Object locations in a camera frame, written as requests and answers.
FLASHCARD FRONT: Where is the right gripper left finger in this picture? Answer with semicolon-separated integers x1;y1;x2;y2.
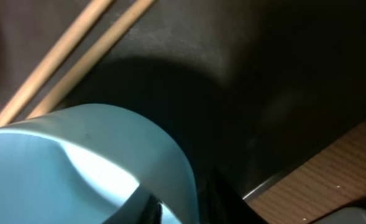
103;186;162;224

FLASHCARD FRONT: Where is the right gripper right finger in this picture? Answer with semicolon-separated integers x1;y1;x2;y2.
198;170;267;224

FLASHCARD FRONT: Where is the light blue bowl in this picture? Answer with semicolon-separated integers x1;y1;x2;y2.
0;104;199;223

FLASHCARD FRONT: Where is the grey plastic dishwasher rack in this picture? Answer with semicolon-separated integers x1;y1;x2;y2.
314;207;366;224

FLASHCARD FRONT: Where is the dark brown serving tray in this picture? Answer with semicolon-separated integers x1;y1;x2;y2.
0;0;366;203

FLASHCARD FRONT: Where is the wooden chopstick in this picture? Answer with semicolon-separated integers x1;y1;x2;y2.
27;0;154;119
0;0;113;127

